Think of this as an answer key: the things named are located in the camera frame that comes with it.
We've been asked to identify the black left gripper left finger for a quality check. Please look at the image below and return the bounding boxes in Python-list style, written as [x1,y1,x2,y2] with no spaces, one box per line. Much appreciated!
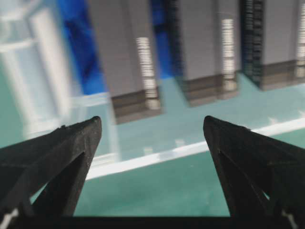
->
[0,116,102,229]

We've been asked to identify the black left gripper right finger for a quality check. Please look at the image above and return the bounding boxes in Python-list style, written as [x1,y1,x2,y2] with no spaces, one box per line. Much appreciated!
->
[203,116,305,229]

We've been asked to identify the black camera box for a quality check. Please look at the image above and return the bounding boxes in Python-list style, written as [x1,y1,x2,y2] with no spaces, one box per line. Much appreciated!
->
[87,0,162,124]
[239,0,305,91]
[163,0,241,106]

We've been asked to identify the clear plastic storage case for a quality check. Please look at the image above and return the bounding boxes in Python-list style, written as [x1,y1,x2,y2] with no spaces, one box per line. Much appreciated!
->
[0,0,305,179]

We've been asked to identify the green table cloth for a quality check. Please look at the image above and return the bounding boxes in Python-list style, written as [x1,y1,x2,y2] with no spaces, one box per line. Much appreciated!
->
[0,64,305,218]

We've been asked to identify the blue cloth liner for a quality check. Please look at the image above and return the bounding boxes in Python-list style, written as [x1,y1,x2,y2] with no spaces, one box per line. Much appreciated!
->
[57,0,174,95]

